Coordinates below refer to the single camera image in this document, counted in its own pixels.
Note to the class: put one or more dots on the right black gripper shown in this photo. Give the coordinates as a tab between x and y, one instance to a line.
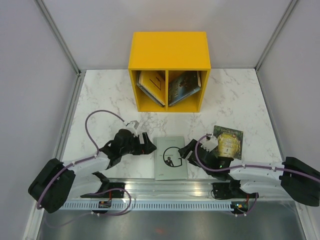
184	151

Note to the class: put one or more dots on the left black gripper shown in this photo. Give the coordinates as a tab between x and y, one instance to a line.
147	147

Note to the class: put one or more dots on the clear plastic file folder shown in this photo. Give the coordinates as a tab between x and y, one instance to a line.
168	164

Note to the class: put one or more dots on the green Alice Wonderland book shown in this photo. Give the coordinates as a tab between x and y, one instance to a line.
230	142

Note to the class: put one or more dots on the yellow notebook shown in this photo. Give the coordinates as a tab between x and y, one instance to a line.
153	82

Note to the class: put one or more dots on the dark Wuthering Heights book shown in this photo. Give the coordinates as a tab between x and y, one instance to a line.
183	86

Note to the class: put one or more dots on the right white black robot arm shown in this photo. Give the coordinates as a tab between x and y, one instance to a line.
240	179

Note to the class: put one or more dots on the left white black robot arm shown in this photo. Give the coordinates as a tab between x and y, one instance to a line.
59	181

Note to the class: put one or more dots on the yellow wooden two-slot shelf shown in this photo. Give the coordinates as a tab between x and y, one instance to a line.
171	53

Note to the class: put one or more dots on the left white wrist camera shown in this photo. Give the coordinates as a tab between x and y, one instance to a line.
132	126

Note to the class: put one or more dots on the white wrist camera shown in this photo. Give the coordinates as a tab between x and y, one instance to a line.
210	143
132	126

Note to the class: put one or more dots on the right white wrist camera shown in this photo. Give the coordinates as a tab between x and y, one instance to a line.
210	143

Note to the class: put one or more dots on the aluminium front rail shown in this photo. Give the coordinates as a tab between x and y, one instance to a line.
194	188

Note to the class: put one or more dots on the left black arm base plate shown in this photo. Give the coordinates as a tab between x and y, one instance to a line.
118	194

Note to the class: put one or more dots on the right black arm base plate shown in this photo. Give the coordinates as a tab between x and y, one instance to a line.
229	190

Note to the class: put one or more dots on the white slotted cable duct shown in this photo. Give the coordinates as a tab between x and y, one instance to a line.
147	205

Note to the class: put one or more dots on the left aluminium frame post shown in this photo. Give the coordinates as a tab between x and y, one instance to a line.
57	34

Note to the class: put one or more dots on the aluminium frame post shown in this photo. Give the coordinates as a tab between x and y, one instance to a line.
277	31
57	34

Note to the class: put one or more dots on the right aluminium frame post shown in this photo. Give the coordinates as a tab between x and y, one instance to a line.
277	31

